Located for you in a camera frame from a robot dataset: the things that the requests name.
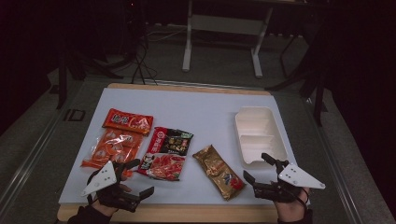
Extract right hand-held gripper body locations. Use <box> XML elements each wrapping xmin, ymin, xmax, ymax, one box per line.
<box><xmin>252</xmin><ymin>160</ymin><xmax>327</xmax><ymax>203</ymax></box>

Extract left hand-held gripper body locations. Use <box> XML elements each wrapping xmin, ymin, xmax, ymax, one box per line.
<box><xmin>81</xmin><ymin>161</ymin><xmax>142</xmax><ymax>214</ymax></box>

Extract white two-compartment tray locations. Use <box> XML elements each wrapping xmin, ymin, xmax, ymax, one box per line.
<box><xmin>233</xmin><ymin>105</ymin><xmax>289</xmax><ymax>166</ymax></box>

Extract orange snack bag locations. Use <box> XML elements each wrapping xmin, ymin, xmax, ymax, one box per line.
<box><xmin>81</xmin><ymin>107</ymin><xmax>155</xmax><ymax>179</ymax></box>

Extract gold snack packet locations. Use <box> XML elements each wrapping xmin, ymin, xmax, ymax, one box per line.
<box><xmin>191</xmin><ymin>144</ymin><xmax>247</xmax><ymax>202</ymax></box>

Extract red and black snack bag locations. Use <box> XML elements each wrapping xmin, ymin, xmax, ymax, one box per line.
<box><xmin>136</xmin><ymin>126</ymin><xmax>194</xmax><ymax>182</ymax></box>

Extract person's left hand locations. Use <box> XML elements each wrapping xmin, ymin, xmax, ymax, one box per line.
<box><xmin>90</xmin><ymin>182</ymin><xmax>134</xmax><ymax>217</ymax></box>

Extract person's right hand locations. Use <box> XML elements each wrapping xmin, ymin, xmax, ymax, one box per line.
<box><xmin>273</xmin><ymin>186</ymin><xmax>311</xmax><ymax>224</ymax></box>

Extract white table mat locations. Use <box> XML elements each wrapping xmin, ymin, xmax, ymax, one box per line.
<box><xmin>58</xmin><ymin>87</ymin><xmax>311</xmax><ymax>206</ymax></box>

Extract black chair legs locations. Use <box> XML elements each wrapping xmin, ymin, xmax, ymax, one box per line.
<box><xmin>264</xmin><ymin>29</ymin><xmax>330</xmax><ymax>127</ymax></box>

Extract black stand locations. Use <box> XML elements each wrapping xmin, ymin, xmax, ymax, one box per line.
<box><xmin>55</xmin><ymin>46</ymin><xmax>125</xmax><ymax>110</ymax></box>

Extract metal floor rail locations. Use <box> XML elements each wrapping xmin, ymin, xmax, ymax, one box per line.
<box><xmin>0</xmin><ymin>105</ymin><xmax>73</xmax><ymax>214</ymax></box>
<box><xmin>301</xmin><ymin>96</ymin><xmax>366</xmax><ymax>224</ymax></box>

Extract black cables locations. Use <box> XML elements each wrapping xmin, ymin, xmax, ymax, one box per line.
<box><xmin>130</xmin><ymin>29</ymin><xmax>159</xmax><ymax>86</ymax></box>

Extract white cable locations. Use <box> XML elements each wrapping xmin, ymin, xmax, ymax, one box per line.
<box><xmin>145</xmin><ymin>27</ymin><xmax>189</xmax><ymax>44</ymax></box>

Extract white metal stand frame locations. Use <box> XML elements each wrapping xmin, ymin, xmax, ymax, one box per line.
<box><xmin>181</xmin><ymin>0</ymin><xmax>275</xmax><ymax>79</ymax></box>

